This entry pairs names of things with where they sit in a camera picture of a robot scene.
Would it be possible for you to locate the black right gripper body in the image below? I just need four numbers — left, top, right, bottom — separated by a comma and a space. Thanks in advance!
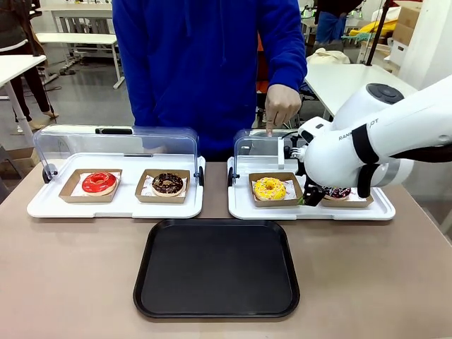
295, 157, 313, 189

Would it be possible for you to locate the person's left forearm blue sleeve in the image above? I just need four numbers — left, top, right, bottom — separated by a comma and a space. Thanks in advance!
268, 38, 309, 91

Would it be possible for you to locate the dark colourful sprinkle donut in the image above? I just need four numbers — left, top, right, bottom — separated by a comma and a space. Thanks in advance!
323, 186, 352, 201

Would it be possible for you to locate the brown cardboard donut tray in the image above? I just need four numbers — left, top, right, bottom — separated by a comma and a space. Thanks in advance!
58, 168, 123, 203
248, 172, 304, 208
319, 192, 374, 208
134, 169, 191, 204

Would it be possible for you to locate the yellow glazed sprinkle donut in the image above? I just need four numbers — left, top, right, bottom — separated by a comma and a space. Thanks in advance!
253, 177, 287, 201

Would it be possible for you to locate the black serving tray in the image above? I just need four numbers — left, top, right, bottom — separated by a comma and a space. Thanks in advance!
133, 218, 301, 322

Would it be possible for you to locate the chocolate glazed donut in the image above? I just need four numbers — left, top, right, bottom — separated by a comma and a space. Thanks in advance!
151, 172, 186, 198

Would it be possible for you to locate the red glazed donut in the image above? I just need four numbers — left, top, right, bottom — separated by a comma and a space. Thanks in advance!
81, 172, 117, 197

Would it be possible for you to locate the person's left hand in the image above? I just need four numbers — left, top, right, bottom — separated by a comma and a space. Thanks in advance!
264, 83, 303, 138

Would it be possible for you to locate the white display case base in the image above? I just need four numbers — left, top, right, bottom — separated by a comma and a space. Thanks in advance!
227, 155, 396, 222
26, 152, 206, 220

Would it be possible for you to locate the clear display case lid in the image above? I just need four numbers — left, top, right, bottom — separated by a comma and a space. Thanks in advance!
32, 124, 205, 187
227, 128, 309, 188

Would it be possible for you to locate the large white table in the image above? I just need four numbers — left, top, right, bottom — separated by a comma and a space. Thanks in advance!
303, 62, 430, 123

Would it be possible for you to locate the orange chair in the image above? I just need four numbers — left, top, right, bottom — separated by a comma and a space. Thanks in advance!
255, 33, 273, 95

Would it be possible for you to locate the beige fabric bag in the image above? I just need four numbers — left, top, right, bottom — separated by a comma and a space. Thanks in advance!
305, 47, 352, 65

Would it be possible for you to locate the person in blue hoodie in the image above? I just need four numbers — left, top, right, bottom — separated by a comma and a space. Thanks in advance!
112, 0, 308, 162

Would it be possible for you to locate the teal fringed item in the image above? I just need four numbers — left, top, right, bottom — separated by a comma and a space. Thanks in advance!
340, 30, 370, 42

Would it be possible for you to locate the bystander with blue apron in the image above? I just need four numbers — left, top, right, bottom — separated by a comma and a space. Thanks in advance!
313, 0, 365, 45

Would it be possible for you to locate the black stand pole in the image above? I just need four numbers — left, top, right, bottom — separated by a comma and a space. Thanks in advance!
364, 0, 393, 66

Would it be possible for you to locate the white storage box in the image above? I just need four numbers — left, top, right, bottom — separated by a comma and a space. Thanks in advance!
390, 39, 411, 65

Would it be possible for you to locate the yellow cloth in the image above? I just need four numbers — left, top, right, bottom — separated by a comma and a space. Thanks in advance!
359, 18, 398, 37

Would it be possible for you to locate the brown cardboard box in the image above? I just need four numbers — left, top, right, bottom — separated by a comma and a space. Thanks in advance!
392, 2, 423, 46

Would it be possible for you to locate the white desk with T-legs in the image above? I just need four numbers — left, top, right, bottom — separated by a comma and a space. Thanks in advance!
35, 32, 126, 89

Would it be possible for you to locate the long white workbench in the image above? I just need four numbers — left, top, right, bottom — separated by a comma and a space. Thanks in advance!
37, 2, 116, 35

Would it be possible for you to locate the white desk with grey leg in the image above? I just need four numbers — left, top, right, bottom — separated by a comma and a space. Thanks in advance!
0, 54, 48, 136

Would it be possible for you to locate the bystander in dark clothes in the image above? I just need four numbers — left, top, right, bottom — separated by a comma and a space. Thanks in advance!
0, 0, 60, 130

